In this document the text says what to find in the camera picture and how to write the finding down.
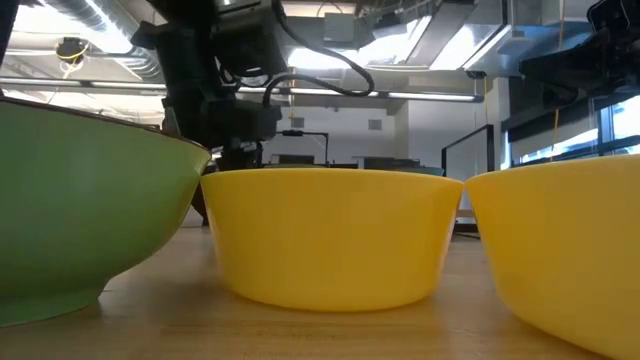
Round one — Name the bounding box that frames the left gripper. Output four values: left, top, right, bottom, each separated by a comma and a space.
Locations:
204, 99, 284, 172

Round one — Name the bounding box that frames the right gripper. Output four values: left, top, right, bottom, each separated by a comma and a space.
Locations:
519, 19, 640, 107

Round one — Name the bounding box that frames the yellow plastic mini bowl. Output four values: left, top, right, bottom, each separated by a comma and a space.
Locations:
464, 153, 640, 360
199, 167, 465, 312

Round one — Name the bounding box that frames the teal bowl dark floral inside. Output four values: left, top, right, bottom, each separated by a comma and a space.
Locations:
397, 165, 446, 177

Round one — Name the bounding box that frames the green bowl red floral inside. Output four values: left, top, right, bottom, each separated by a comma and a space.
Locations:
0, 97, 213, 329

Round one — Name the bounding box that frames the black framed window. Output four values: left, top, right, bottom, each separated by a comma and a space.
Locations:
509, 94, 640, 169

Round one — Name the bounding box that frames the long ceiling light tube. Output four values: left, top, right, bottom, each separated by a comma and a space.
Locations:
0, 77, 485, 104

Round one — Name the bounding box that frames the black background monitor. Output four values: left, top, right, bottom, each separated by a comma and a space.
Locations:
363, 157, 422, 171

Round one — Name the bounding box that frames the grey ceiling box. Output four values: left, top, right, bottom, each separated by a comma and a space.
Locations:
323, 12, 358, 44

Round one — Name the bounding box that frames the yellow hanging cord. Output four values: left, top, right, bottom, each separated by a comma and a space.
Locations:
549, 107, 560, 164

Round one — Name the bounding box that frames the black background gantry frame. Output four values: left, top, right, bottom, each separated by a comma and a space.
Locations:
277, 129, 330, 170

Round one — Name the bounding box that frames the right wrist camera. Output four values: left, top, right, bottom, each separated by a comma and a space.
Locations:
587, 0, 632, 31

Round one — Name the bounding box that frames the silver rectangular duct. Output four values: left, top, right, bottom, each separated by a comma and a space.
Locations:
407, 0, 614, 76

